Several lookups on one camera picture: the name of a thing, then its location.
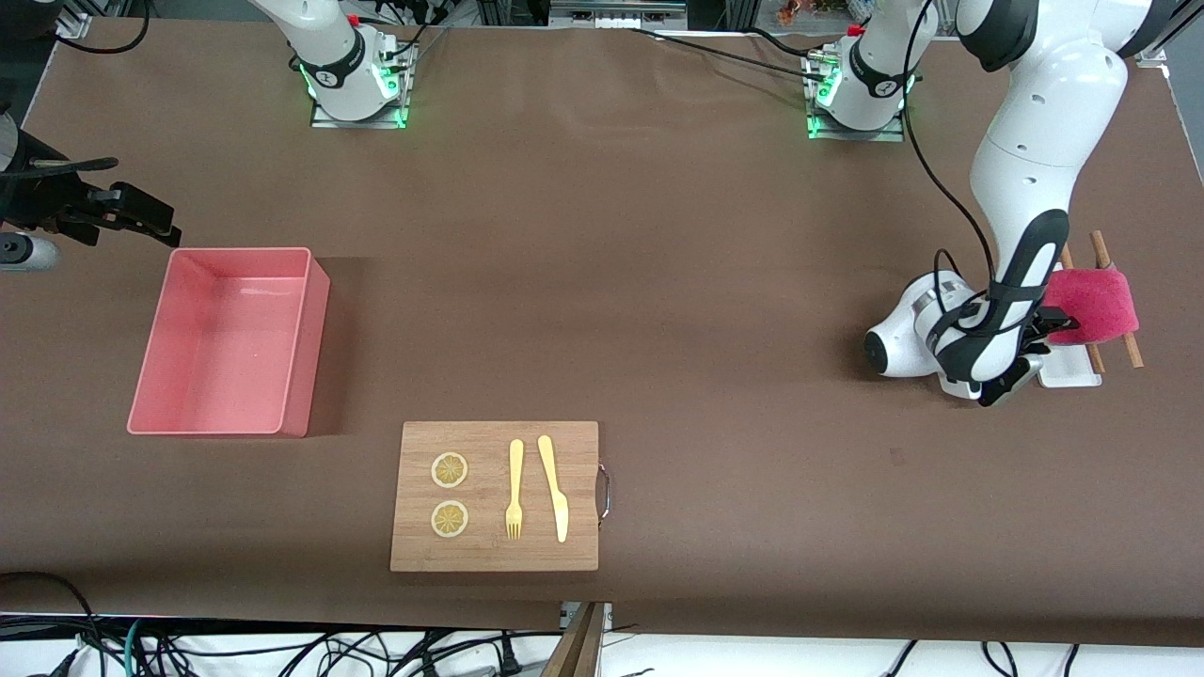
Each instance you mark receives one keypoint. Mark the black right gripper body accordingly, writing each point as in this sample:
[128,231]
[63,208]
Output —
[36,199]

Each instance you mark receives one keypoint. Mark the red wiping cloth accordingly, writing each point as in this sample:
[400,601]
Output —
[1101,306]

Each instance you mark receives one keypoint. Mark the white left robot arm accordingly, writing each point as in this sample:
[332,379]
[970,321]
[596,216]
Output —
[1035,141]

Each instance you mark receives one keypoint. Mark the white rectangular tray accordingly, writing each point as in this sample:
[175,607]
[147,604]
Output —
[1072,371]

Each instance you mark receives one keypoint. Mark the brown wooden stick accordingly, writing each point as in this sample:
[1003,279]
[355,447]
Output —
[1098,359]
[1101,249]

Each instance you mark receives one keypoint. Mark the pink plastic bin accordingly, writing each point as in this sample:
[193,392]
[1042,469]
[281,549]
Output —
[226,338]

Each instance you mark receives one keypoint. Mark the orange colourful object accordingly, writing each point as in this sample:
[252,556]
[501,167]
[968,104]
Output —
[798,11]

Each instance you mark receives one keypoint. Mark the lemon slice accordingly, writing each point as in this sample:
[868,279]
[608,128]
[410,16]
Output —
[450,470]
[450,519]

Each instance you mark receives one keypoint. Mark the wooden cutting board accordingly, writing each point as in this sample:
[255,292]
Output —
[484,489]

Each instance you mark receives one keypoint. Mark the yellow plastic fork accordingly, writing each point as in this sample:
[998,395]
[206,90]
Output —
[515,461]

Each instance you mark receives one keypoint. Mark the yellow plastic knife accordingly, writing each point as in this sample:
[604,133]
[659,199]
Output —
[561,517]

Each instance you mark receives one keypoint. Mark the wooden plank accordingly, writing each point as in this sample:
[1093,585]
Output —
[578,649]

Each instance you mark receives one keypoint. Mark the black power plug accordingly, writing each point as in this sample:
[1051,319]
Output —
[509,658]

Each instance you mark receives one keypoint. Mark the aluminium corner bracket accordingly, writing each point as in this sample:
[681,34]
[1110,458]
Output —
[73,23]
[1152,55]

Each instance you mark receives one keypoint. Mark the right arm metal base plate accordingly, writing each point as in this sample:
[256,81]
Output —
[357,123]

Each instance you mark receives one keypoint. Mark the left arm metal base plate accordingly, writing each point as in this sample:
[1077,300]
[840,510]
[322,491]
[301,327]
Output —
[884,134]

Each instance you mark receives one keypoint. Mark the aluminium frame rail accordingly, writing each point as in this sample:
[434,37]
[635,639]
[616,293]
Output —
[611,11]

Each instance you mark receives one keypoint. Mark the metal table edge bracket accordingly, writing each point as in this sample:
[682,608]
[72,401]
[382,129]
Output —
[567,616]

